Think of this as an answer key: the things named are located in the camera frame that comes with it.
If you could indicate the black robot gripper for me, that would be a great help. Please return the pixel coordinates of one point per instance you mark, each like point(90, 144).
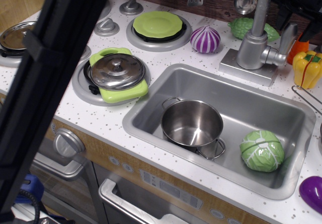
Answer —
point(310, 9)

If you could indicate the silver faucet lever handle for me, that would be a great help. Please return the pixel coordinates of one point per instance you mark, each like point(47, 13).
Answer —
point(278, 57)

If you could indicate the orange toy carrot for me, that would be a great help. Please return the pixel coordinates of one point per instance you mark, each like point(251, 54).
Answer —
point(297, 47)

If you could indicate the yellow toy bell pepper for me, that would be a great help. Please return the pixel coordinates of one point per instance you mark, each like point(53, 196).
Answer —
point(307, 69)

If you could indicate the hanging steel ladle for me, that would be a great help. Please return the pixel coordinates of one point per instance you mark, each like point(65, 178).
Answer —
point(245, 7)

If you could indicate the green toy artichoke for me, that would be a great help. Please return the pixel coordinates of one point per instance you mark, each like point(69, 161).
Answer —
point(240, 26)

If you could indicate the silver toy faucet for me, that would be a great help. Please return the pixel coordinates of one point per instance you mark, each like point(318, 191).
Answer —
point(250, 61)

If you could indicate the purple white toy onion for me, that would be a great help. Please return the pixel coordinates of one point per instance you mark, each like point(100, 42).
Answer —
point(205, 39)

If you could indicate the grey sink basin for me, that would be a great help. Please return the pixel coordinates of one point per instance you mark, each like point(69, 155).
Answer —
point(243, 109)

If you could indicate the grey back right burner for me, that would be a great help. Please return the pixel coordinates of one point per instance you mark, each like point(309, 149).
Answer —
point(166, 46)

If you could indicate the grey burner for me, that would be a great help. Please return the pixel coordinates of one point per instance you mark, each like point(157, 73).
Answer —
point(88, 91)
point(106, 10)
point(166, 46)

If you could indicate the green toy cabbage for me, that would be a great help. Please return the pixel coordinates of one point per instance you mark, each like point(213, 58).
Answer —
point(262, 151)

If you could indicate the green plastic plate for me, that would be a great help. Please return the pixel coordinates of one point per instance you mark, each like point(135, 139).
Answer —
point(157, 25)

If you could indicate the steel pot in sink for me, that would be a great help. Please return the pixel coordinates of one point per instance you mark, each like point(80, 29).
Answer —
point(193, 125)

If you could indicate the grey stove knob top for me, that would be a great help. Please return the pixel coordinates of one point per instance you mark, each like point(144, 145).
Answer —
point(131, 8)

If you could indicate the grey stove knob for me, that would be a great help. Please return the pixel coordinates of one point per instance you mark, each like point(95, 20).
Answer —
point(86, 53)
point(131, 8)
point(106, 28)

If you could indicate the purple toy eggplant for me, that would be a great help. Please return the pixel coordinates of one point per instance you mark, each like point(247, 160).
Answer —
point(310, 192)

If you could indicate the steel pot lid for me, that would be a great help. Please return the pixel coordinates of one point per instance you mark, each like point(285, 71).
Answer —
point(116, 71)

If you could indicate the grey stove knob middle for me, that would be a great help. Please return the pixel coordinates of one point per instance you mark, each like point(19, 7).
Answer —
point(106, 28)

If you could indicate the grey back left burner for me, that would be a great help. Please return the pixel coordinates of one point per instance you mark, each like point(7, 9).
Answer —
point(106, 10)

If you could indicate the green plastic cutting board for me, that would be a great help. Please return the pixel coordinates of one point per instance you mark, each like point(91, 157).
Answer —
point(112, 97)

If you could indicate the grey stove knob lower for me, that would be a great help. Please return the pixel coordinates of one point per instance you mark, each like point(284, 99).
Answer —
point(86, 53)

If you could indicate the grey front burner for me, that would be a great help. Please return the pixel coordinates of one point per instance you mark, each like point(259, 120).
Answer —
point(88, 91)

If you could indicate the round grey oven dial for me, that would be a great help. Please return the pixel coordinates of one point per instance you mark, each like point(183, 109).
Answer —
point(67, 144)

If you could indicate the steel lid on left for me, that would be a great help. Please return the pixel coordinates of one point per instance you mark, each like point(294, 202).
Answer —
point(12, 38)

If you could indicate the blue clamp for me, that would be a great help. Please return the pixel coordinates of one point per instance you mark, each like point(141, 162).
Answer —
point(30, 188)

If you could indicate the steel wire utensil handle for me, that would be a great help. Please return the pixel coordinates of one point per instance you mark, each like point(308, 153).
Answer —
point(308, 98)

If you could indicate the black camera frame post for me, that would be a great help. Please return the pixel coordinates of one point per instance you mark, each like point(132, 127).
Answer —
point(53, 49)

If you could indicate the grey dishwasher door handle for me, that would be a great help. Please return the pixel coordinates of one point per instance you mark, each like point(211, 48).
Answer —
point(141, 206)

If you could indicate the grey oven door handle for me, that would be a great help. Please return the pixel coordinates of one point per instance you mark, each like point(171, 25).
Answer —
point(72, 171)

